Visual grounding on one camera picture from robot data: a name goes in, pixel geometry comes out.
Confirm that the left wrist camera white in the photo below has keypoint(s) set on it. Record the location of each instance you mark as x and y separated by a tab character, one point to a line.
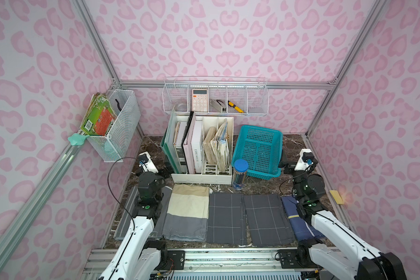
146	164

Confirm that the grey pillowcase with white stripe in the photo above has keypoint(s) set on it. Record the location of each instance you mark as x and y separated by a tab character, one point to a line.
125	221

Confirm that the blue lid pencil jar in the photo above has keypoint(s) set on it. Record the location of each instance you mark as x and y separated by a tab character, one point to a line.
239	174

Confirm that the yellow utility knife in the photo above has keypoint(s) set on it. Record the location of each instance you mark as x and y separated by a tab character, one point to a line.
235	107

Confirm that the beige cream grey pillowcase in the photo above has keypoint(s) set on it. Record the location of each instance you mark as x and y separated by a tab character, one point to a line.
187	215

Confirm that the clear dome in shelf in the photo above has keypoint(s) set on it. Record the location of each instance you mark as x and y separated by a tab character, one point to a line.
181	106

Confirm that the mint green clip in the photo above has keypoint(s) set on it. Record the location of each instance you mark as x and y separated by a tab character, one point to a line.
77	139

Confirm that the pink white book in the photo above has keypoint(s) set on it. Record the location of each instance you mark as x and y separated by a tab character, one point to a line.
192	144

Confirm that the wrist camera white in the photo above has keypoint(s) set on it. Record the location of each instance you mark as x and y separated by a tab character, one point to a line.
146	164
307	161

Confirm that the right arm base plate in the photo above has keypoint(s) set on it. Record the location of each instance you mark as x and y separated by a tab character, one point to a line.
288	258

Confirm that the yellow sticky note pad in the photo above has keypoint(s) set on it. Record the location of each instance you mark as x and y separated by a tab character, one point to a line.
337	197

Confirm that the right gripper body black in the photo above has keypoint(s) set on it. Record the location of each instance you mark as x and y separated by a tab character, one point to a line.
290	170

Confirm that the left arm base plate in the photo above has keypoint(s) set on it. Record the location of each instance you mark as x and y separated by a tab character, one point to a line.
172	257

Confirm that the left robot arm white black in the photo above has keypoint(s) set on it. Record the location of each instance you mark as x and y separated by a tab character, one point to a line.
135	259

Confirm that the green red booklet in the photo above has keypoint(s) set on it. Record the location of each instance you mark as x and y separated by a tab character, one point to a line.
99	117

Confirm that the brown paper envelopes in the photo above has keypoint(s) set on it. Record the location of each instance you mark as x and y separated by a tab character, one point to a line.
216	145

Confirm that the white file organiser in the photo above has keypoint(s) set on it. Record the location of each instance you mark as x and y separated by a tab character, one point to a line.
209	173

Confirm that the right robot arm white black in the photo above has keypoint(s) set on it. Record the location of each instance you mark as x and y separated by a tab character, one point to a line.
357	259

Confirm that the pink calculator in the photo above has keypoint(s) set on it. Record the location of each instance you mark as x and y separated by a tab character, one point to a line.
199	100

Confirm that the white wire wall shelf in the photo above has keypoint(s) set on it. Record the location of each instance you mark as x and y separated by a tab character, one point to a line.
251	95

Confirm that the dark grey checked pillowcase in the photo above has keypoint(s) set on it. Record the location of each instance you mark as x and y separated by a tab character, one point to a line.
227	223
267	223

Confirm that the green folder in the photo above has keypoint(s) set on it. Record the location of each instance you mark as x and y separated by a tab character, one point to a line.
168	144

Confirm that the navy blue pillowcase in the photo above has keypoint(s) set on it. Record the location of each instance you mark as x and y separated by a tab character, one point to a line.
302	230

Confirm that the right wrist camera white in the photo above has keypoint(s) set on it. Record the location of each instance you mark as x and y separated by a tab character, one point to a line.
307	161

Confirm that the teal plastic basket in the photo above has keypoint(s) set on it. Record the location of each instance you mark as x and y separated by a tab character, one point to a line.
261	148

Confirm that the white mesh wall basket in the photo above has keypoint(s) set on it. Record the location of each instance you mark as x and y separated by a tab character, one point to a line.
113	147

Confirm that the grey stapler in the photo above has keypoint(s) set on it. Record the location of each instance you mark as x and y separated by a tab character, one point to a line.
218	105

